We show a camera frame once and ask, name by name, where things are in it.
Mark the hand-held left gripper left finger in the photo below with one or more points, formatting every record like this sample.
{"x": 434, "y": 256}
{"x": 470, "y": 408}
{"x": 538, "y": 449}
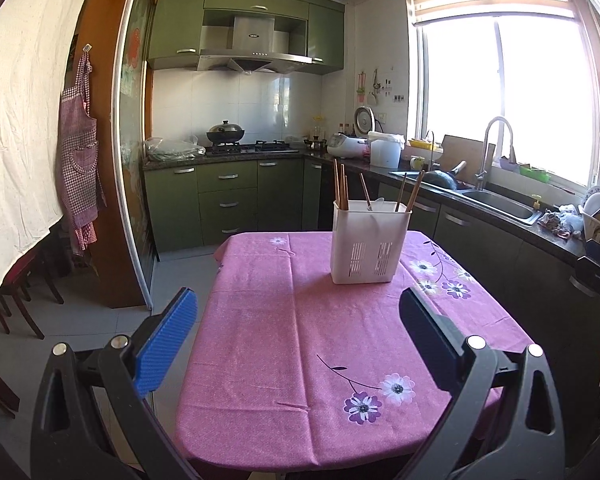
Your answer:
{"x": 167, "y": 340}

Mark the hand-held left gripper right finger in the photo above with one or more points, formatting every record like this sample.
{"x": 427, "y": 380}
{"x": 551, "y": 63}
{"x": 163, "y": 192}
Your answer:
{"x": 430, "y": 340}

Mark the white plastic utensil holder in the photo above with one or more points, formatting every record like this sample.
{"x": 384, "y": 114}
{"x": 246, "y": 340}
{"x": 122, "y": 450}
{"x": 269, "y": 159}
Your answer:
{"x": 350, "y": 240}

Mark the wooden chopstick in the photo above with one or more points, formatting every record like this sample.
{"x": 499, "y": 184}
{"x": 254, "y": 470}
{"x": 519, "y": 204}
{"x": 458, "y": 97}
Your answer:
{"x": 343, "y": 185}
{"x": 336, "y": 180}
{"x": 365, "y": 190}
{"x": 401, "y": 190}
{"x": 416, "y": 187}

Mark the pile of rags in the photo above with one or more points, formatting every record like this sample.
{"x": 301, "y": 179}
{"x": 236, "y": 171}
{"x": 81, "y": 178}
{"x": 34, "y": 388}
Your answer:
{"x": 560, "y": 220}

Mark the yellow soap bottle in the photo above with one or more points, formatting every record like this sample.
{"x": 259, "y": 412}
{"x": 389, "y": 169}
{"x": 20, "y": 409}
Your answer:
{"x": 536, "y": 202}

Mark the black countertop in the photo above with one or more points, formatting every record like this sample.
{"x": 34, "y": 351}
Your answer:
{"x": 510, "y": 220}

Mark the dark sink base cabinets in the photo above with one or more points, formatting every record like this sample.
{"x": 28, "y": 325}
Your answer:
{"x": 480, "y": 240}

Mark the pink floral tablecloth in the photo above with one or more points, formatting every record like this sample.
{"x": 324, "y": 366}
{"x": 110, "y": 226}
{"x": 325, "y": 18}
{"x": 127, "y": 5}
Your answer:
{"x": 290, "y": 335}

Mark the green tray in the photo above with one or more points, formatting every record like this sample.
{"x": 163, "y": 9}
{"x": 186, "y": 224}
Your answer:
{"x": 534, "y": 174}

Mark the steel double sink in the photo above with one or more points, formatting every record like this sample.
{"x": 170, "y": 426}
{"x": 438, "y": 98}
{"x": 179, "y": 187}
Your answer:
{"x": 500, "y": 205}

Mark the white spoon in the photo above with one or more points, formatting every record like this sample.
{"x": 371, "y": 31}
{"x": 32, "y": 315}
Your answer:
{"x": 377, "y": 204}

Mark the purple bowl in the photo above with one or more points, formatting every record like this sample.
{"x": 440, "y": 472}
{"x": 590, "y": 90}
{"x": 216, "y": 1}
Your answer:
{"x": 508, "y": 164}

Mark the green base cabinets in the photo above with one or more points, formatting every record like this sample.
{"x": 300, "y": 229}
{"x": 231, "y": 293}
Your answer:
{"x": 230, "y": 200}

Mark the black frying pan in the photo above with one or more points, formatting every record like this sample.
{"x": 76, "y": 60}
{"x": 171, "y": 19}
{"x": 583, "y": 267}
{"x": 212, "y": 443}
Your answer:
{"x": 442, "y": 179}

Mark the tall steel faucet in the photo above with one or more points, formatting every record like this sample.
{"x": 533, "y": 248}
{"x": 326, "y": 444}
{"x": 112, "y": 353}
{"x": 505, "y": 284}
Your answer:
{"x": 482, "y": 160}

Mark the pale ceramic mug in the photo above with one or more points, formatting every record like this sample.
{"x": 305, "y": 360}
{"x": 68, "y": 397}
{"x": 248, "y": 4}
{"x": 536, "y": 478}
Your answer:
{"x": 417, "y": 163}

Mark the glass sliding door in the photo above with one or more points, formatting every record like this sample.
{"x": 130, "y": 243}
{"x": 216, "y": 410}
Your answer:
{"x": 132, "y": 160}

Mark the wooden cutting board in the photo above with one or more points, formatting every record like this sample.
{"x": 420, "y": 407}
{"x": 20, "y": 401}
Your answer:
{"x": 467, "y": 152}

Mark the plastic bag of vegetables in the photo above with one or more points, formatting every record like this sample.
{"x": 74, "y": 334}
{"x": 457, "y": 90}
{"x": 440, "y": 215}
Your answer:
{"x": 172, "y": 149}

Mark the small thin faucet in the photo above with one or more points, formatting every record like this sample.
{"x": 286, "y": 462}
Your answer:
{"x": 432, "y": 147}

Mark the white lined bucket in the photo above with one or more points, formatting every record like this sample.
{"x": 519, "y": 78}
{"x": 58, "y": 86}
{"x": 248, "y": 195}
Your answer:
{"x": 386, "y": 152}

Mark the yellow sill item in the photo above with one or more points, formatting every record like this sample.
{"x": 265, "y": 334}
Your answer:
{"x": 425, "y": 144}

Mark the checkered apron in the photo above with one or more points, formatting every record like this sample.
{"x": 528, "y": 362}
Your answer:
{"x": 80, "y": 150}

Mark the white rice cooker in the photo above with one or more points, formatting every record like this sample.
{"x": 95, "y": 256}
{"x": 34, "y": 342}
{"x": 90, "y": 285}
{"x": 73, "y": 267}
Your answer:
{"x": 347, "y": 146}

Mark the black gas stove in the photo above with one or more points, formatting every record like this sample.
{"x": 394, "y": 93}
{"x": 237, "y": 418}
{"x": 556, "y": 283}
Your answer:
{"x": 260, "y": 148}

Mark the black wok with lid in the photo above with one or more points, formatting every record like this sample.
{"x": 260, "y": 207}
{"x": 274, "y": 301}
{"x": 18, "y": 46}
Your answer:
{"x": 225, "y": 134}

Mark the kitchen window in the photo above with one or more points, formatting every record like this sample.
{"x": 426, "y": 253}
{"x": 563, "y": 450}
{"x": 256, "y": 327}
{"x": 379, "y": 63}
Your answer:
{"x": 505, "y": 85}

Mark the small dark pot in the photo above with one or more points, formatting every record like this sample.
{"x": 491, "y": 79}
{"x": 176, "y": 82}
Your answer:
{"x": 316, "y": 144}

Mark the white round appliance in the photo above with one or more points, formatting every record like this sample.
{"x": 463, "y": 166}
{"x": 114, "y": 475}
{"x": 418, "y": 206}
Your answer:
{"x": 365, "y": 120}

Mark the hanging metal utensil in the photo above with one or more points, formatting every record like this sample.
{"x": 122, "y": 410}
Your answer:
{"x": 375, "y": 87}

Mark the pink green hanging tool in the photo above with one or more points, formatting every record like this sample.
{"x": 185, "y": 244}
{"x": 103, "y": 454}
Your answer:
{"x": 361, "y": 87}

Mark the white hanging sheet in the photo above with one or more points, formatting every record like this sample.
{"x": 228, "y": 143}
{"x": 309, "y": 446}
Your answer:
{"x": 25, "y": 110}

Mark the window roller blind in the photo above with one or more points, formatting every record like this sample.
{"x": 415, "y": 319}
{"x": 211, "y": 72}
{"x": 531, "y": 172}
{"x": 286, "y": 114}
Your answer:
{"x": 490, "y": 2}

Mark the green upper cabinets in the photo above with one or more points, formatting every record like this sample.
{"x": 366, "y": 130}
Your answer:
{"x": 177, "y": 30}

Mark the steel range hood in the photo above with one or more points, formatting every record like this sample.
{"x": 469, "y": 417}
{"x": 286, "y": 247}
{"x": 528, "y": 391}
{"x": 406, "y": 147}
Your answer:
{"x": 252, "y": 40}

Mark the wooden partition frame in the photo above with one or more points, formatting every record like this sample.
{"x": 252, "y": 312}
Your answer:
{"x": 105, "y": 270}

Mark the white wall outlet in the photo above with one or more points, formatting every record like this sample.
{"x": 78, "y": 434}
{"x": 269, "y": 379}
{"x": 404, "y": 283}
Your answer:
{"x": 383, "y": 117}

